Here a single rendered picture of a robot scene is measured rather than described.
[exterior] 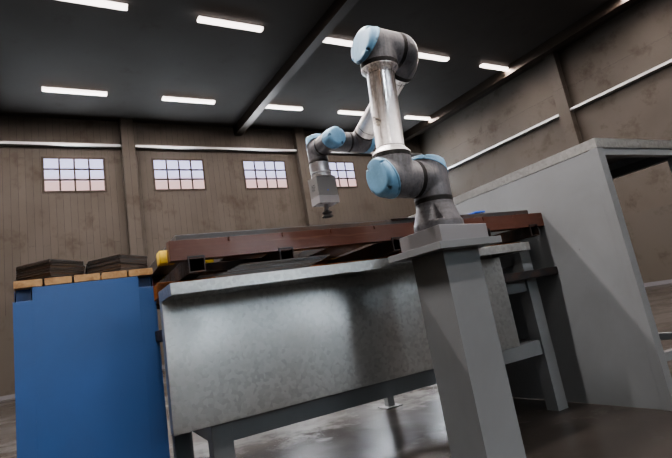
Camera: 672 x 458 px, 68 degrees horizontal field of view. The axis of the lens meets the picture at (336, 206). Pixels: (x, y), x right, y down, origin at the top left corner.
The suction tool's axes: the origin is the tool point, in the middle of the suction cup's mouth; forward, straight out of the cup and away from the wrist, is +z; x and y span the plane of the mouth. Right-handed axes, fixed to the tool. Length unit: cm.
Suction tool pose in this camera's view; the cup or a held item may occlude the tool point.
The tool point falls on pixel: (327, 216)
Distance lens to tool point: 182.5
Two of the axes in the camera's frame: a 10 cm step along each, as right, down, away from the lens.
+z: 1.7, 9.6, -2.1
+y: -8.4, 0.3, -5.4
